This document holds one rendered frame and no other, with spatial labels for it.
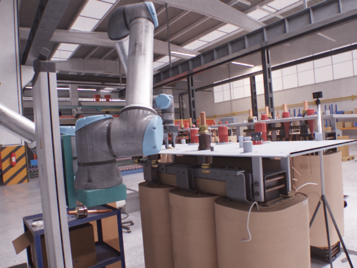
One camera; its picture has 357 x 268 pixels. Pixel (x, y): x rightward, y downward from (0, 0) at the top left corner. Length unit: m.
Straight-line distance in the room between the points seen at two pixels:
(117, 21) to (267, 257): 1.29
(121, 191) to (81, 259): 1.21
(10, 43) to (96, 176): 11.45
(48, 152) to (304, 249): 1.30
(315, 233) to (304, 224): 1.57
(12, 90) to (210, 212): 10.79
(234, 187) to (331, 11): 9.01
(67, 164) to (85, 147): 0.14
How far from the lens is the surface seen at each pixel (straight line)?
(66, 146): 1.10
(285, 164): 1.52
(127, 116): 0.96
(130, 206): 5.22
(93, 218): 2.01
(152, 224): 2.02
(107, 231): 2.78
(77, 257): 2.13
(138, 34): 1.19
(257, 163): 1.30
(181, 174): 1.64
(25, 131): 1.52
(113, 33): 1.34
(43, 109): 1.10
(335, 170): 3.08
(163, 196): 1.91
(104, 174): 0.99
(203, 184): 1.64
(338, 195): 3.19
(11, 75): 11.91
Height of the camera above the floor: 1.45
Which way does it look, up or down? 1 degrees down
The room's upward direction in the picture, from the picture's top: 4 degrees counter-clockwise
